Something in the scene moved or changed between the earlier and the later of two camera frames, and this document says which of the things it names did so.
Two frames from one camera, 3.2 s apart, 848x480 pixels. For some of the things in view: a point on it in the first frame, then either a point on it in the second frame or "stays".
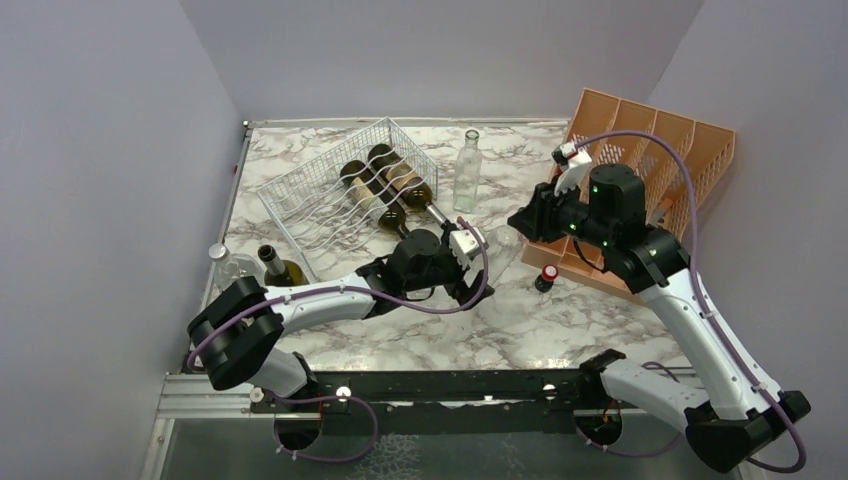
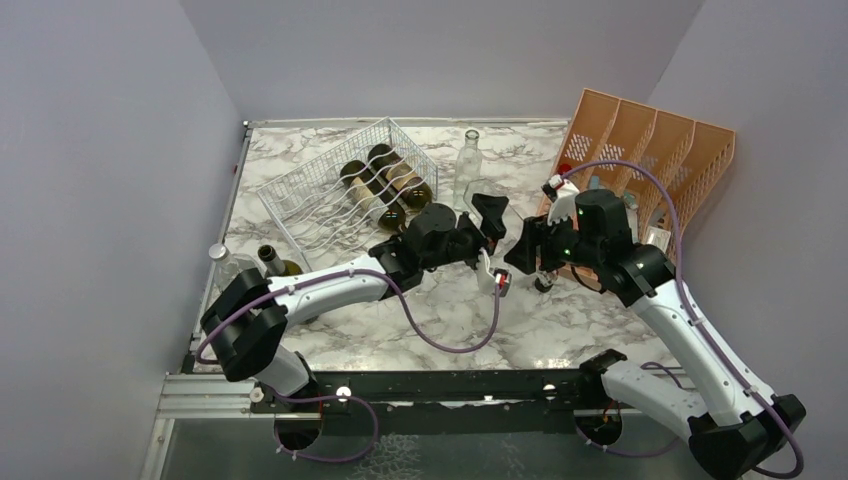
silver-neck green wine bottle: x=404 y=182 stays
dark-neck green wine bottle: x=374 y=197 stays
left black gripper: x=459 y=287 -> x=492 y=228
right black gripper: x=536 y=220 -> x=524 y=253
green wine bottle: x=281 y=273 stays
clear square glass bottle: x=468 y=170 stays
